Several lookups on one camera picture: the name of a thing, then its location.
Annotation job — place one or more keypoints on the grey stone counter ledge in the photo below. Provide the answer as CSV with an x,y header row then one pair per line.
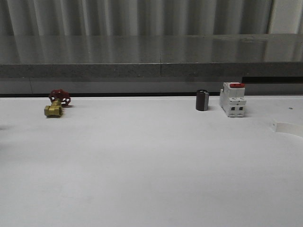
x,y
93,64

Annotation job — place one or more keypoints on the white circuit breaker red switch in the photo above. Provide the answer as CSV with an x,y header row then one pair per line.
x,y
232,99

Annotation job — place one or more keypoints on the white half pipe clamp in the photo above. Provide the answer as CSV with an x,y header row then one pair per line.
x,y
289,128

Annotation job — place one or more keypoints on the grey pleated curtain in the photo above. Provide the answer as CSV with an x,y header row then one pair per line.
x,y
150,17

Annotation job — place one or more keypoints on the brass valve red handwheel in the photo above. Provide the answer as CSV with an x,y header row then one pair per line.
x,y
59,99

